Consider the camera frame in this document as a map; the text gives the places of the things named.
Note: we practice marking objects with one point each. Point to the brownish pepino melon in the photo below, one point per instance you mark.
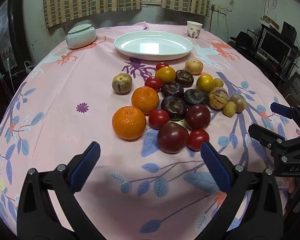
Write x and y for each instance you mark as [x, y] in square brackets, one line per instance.
[122, 83]

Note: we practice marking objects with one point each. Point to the white lidded ceramic jar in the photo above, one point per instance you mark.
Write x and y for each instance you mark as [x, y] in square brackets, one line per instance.
[81, 36]

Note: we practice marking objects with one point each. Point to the floral paper cup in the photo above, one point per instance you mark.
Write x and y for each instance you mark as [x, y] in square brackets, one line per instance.
[193, 29]

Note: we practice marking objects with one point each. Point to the brown pepino melon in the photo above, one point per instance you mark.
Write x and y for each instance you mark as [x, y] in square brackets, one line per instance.
[239, 101]

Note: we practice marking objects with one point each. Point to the large dark red plum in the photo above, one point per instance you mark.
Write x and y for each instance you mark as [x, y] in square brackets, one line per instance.
[172, 138]

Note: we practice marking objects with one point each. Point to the dark water chestnut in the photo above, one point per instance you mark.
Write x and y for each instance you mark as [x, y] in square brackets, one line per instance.
[184, 78]
[194, 97]
[175, 107]
[172, 89]

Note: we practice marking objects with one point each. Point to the striped pepino melon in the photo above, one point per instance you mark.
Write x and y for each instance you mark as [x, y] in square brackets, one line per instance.
[218, 98]

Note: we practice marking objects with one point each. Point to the pink patterned tablecloth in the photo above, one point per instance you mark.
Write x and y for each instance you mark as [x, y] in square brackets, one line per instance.
[135, 191]

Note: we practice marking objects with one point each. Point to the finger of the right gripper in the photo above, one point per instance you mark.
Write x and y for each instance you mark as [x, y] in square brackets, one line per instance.
[267, 138]
[288, 112]

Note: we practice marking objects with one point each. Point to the white oval plate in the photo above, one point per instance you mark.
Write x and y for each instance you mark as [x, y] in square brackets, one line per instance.
[153, 45]

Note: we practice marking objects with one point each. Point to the yellow orange citrus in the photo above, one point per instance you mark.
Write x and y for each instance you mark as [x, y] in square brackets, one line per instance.
[166, 74]

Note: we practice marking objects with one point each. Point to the computer monitor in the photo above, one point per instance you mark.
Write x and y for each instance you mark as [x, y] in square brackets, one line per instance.
[273, 47]

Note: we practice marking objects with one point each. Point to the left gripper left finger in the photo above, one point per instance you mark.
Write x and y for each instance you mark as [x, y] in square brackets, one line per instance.
[36, 216]

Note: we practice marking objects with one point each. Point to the green yellow citrus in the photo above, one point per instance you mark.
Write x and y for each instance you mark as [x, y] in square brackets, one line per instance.
[205, 83]

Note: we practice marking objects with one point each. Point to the pale pepino melon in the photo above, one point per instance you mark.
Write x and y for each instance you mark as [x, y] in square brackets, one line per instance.
[194, 66]

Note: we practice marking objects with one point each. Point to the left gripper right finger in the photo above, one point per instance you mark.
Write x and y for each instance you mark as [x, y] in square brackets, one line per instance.
[263, 218]

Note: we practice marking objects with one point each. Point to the red tomato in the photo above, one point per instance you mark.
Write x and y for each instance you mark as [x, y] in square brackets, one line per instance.
[196, 138]
[161, 65]
[158, 118]
[154, 83]

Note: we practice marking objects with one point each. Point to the orange mandarin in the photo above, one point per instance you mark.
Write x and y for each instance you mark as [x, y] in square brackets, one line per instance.
[129, 123]
[146, 99]

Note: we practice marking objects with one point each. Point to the person's right hand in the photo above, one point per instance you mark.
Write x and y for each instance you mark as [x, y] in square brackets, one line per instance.
[291, 185]

